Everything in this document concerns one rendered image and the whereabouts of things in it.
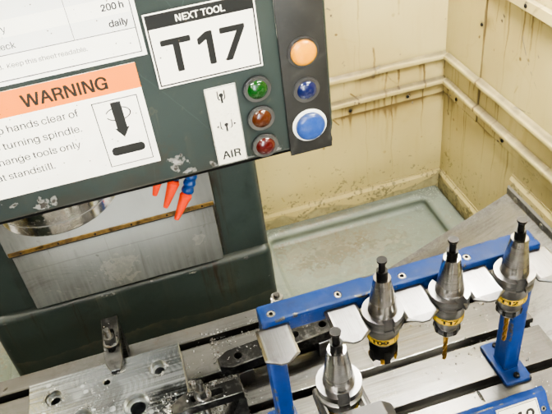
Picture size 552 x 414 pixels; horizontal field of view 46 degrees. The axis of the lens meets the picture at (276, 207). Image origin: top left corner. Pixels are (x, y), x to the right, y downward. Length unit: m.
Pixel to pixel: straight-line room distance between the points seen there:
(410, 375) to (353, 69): 0.91
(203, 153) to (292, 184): 1.38
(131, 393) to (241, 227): 0.53
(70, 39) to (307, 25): 0.21
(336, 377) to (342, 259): 1.15
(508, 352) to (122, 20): 0.97
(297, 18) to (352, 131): 1.39
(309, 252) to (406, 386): 0.83
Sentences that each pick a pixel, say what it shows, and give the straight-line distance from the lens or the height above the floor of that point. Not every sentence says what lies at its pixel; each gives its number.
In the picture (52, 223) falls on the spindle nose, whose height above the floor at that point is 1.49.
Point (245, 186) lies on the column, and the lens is 1.53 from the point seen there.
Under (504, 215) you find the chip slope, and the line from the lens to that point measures 1.80.
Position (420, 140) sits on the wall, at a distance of 2.12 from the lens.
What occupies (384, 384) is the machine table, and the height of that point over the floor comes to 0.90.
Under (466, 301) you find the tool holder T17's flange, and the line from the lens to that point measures 1.03.
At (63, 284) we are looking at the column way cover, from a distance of 1.59.
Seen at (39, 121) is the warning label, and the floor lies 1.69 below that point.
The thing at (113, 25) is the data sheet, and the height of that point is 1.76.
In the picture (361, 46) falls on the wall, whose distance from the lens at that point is 1.87.
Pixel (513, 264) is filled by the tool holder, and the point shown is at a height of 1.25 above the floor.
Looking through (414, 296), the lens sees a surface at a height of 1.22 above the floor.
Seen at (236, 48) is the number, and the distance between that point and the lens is 0.61.
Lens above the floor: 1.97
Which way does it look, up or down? 38 degrees down
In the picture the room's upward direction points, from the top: 8 degrees counter-clockwise
